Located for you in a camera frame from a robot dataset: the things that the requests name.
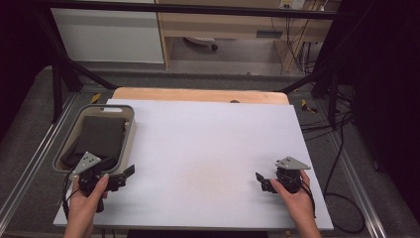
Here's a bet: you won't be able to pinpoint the wooden table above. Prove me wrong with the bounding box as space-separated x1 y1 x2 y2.
112 86 290 106

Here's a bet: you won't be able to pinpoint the grey plastic basket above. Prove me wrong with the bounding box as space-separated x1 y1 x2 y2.
52 104 138 177

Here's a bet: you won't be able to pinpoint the black metal frame bar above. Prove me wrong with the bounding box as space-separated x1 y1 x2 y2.
42 0 348 21

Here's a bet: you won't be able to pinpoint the light wooden desk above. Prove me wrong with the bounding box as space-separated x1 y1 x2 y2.
155 0 342 73

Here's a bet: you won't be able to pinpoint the white power strip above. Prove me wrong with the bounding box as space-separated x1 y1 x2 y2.
278 0 307 11

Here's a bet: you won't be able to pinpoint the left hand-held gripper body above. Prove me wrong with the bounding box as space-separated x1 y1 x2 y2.
71 151 121 214

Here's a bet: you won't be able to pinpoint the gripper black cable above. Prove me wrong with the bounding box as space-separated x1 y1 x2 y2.
298 179 317 219
61 168 81 220

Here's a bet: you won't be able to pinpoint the person's left hand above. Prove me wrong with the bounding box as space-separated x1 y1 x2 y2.
64 173 110 220

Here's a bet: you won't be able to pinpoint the hanging black cables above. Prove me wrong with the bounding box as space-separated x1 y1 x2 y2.
270 0 329 76

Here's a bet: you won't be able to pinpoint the aluminium rail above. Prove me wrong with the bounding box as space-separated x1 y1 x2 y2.
0 93 79 226
325 131 388 238

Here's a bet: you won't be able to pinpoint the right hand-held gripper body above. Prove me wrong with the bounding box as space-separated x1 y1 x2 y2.
275 156 312 194

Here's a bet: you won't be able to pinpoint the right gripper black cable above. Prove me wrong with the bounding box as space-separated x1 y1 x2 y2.
298 179 317 219

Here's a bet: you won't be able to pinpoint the black metal stand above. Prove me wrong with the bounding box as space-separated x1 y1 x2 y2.
279 19 355 130
35 9 119 124

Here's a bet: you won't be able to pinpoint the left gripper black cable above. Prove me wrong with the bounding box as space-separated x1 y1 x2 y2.
61 168 81 220

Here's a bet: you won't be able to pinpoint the person's right hand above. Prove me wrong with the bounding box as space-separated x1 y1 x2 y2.
269 170 315 221

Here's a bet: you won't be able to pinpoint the black floor cable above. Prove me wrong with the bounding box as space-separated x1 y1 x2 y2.
299 110 367 235

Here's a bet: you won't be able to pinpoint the white cabinet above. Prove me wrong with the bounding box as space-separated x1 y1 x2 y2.
51 0 165 64

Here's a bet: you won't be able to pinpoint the office chair base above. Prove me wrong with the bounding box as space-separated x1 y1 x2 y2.
182 36 220 53

